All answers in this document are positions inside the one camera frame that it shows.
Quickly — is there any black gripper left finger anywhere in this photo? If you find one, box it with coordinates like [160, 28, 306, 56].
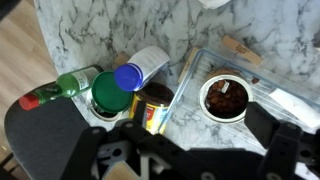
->
[133, 99, 148, 127]

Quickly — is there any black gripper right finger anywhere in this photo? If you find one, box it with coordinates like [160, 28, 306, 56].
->
[244, 101, 284, 151]

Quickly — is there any yellow jar brown lid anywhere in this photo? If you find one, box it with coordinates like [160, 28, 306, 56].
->
[128, 82, 175, 134]

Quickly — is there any small jar green lid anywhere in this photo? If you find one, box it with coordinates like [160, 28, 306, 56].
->
[86, 70, 134, 123]

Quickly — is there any clear glass tray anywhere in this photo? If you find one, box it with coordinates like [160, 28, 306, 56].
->
[165, 47, 320, 158]

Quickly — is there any white bottle blue cap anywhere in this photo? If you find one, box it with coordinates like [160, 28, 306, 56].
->
[113, 45, 171, 93]

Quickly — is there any plain wooden block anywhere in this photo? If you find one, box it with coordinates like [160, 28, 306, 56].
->
[177, 46, 201, 84]
[114, 51, 132, 67]

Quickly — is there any green bottle red cap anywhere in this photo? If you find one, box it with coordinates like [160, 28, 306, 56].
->
[18, 64, 104, 112]

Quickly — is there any printed wooden block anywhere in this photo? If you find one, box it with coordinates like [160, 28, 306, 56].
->
[221, 34, 264, 66]

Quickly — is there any blue upholstered chair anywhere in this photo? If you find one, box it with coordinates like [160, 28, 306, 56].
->
[4, 81, 141, 180]

